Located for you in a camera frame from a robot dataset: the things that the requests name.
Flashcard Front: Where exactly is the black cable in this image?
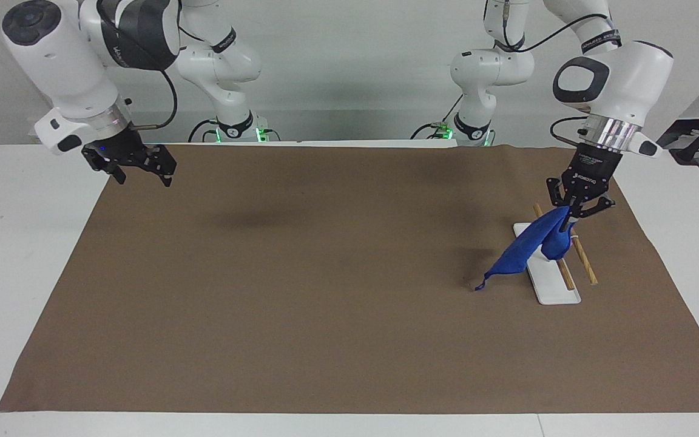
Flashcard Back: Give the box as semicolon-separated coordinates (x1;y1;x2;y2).
410;93;465;141
128;68;179;131
500;0;612;53
188;118;221;144
550;116;589;150

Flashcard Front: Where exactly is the white rack with wooden rods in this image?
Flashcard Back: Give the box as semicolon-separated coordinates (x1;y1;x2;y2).
513;203;599;306

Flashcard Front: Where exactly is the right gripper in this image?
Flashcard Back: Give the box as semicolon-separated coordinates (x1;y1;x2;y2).
81;127;178;188

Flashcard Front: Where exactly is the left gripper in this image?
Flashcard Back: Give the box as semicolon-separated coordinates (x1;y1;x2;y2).
546;143;624;220

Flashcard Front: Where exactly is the black stand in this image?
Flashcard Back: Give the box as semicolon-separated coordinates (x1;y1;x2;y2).
656;101;699;166

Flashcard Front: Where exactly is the blue towel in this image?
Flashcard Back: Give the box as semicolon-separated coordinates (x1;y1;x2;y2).
474;206;572;291

